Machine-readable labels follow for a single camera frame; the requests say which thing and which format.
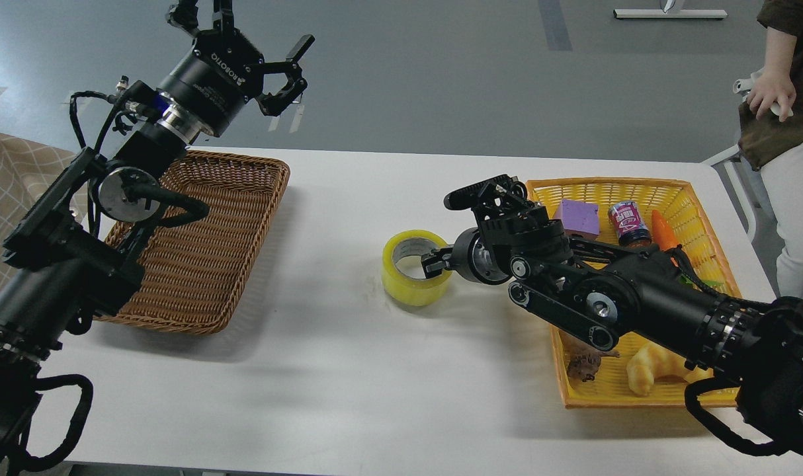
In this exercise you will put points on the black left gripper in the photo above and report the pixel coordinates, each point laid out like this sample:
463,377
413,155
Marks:
210,79

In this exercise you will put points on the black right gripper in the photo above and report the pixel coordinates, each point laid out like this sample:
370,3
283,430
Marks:
505,228

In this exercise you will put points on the yellow tape roll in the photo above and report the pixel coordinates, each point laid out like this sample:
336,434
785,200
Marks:
402,285

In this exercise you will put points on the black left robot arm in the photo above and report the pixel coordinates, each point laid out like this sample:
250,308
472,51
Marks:
76,250

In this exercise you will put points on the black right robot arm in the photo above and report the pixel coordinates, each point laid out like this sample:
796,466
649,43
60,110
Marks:
598,292

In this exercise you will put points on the person's hand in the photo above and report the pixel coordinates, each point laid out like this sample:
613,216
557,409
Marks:
772,92

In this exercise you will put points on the purple foam cube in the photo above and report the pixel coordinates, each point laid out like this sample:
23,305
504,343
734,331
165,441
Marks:
579,218

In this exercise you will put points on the small purple drink can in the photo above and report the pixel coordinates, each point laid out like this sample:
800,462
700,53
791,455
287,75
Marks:
628,224

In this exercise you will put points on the brown toy lion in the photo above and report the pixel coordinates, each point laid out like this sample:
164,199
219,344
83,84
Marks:
584,361

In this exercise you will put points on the orange toy carrot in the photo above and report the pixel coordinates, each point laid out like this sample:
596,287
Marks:
664,236

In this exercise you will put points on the brown wicker basket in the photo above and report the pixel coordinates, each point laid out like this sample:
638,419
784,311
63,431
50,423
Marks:
195,274

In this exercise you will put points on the toy croissant bread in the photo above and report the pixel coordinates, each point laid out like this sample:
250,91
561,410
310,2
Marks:
652,362

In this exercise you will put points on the beige checkered cloth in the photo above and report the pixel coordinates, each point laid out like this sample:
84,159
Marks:
27,169

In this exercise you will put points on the white handheld controller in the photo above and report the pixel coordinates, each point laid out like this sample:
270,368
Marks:
742,87

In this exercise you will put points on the person in dark shirt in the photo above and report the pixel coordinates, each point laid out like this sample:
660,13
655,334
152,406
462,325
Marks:
774,148

